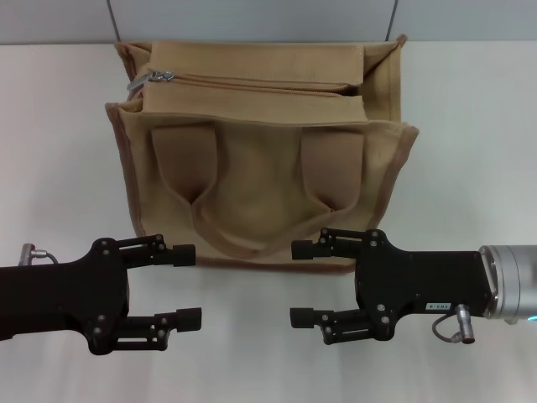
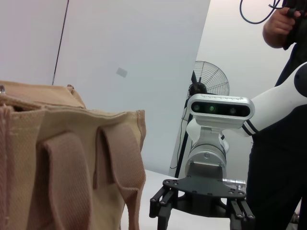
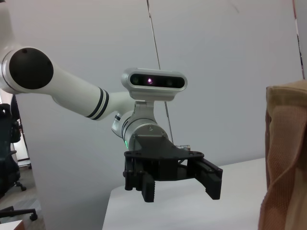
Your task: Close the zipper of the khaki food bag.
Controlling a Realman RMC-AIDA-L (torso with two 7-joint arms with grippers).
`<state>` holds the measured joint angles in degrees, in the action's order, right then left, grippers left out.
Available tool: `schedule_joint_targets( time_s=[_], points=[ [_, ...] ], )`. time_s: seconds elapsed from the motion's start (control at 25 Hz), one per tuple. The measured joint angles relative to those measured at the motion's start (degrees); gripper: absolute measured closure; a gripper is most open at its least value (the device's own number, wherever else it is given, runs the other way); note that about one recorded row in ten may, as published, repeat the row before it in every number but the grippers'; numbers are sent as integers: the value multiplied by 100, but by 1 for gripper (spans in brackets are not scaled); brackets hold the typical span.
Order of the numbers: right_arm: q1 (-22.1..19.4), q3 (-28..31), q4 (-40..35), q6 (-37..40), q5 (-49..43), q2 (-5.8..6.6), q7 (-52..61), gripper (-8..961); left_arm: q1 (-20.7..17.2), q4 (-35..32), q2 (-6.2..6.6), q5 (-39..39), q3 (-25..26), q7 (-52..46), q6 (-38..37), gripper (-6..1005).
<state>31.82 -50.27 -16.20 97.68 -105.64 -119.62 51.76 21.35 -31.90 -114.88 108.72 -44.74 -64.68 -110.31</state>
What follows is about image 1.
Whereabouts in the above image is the silver zipper pull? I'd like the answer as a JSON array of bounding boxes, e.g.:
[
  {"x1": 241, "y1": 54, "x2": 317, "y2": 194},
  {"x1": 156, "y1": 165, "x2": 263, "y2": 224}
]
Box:
[{"x1": 126, "y1": 68, "x2": 175, "y2": 92}]

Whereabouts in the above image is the grey right gripper cable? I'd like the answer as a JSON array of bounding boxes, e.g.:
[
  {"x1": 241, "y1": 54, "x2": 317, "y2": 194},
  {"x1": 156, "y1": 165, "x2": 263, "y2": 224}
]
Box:
[{"x1": 431, "y1": 302, "x2": 477, "y2": 347}]

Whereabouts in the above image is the grey left gripper cable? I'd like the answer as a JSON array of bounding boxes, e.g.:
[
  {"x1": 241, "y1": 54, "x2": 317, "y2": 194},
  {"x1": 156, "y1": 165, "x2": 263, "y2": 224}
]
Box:
[{"x1": 20, "y1": 242, "x2": 60, "y2": 267}]

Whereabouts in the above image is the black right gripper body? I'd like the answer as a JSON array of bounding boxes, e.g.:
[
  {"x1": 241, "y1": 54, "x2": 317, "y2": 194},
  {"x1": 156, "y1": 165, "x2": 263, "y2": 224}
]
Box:
[{"x1": 353, "y1": 228, "x2": 498, "y2": 347}]

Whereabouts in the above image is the khaki canvas food bag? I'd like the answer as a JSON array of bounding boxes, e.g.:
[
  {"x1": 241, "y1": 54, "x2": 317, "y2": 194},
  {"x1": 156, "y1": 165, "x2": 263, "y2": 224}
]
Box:
[{"x1": 103, "y1": 34, "x2": 421, "y2": 279}]

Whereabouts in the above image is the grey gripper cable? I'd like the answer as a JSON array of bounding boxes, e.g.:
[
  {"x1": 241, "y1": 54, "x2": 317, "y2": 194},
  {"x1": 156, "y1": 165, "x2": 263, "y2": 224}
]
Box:
[
  {"x1": 20, "y1": 242, "x2": 60, "y2": 267},
  {"x1": 431, "y1": 302, "x2": 477, "y2": 347}
]

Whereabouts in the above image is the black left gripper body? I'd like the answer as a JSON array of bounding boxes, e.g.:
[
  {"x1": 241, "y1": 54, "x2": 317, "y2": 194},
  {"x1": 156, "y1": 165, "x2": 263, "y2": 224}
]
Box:
[{"x1": 0, "y1": 236, "x2": 132, "y2": 358}]

